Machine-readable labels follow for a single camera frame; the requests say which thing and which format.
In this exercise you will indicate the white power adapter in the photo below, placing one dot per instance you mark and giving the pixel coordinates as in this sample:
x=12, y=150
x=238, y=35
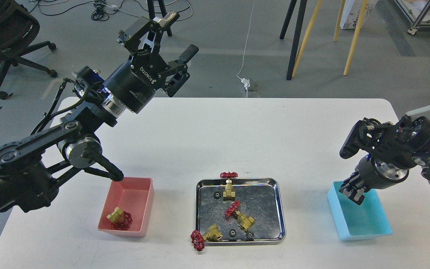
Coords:
x=246, y=84

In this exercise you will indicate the blue plastic box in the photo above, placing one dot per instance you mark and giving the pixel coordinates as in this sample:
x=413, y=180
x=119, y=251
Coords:
x=358, y=222

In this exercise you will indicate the brass valve over tray edge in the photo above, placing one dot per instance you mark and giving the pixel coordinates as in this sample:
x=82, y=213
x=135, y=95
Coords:
x=198, y=239

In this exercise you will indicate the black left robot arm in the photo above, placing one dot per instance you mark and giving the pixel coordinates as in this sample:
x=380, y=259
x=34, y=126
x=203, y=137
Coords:
x=33, y=169

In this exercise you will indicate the black stand legs left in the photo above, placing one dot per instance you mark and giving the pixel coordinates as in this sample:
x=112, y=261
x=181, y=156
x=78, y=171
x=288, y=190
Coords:
x=151, y=10

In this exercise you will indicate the pink plastic box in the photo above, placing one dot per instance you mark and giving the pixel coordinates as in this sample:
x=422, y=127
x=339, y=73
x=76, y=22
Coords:
x=133, y=195

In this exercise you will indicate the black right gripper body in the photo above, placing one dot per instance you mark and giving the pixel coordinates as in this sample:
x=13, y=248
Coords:
x=376, y=174

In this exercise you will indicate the black gear bottom left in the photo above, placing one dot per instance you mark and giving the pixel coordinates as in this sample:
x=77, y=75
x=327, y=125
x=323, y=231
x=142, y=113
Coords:
x=232, y=233

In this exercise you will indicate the steel tray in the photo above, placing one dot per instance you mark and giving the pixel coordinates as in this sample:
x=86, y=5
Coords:
x=259, y=197

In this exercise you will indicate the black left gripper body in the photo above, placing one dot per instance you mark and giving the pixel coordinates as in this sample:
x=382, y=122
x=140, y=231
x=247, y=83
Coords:
x=134, y=90

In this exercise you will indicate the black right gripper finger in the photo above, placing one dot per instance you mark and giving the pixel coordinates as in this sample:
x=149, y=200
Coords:
x=358, y=195
x=350, y=186

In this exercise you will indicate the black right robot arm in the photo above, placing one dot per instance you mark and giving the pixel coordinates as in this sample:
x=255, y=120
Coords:
x=393, y=149

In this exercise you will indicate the brass valve red handle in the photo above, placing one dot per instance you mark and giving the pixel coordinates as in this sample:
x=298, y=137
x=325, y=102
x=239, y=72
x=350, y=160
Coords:
x=120, y=220

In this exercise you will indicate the brass valve tray centre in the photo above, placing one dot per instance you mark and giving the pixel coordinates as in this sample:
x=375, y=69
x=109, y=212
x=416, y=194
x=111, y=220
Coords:
x=245, y=222

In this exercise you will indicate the aluminium frame cart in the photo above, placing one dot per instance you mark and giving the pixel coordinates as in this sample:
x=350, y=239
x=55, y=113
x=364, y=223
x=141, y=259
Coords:
x=417, y=12

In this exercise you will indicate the cardboard box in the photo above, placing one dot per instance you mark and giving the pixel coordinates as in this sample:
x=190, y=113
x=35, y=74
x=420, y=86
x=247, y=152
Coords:
x=351, y=12

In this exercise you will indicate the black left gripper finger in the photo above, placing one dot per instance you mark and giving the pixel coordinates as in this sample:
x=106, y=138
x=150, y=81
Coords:
x=175, y=73
x=144, y=35

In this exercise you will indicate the brass valve on tray rim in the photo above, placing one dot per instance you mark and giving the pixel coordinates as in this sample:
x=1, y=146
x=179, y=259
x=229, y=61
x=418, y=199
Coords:
x=228, y=194

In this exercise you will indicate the black gear bottom middle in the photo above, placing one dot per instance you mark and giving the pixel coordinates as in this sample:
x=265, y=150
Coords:
x=249, y=236

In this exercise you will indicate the black office chair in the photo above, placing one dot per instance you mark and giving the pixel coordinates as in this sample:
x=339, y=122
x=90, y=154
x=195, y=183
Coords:
x=18, y=28

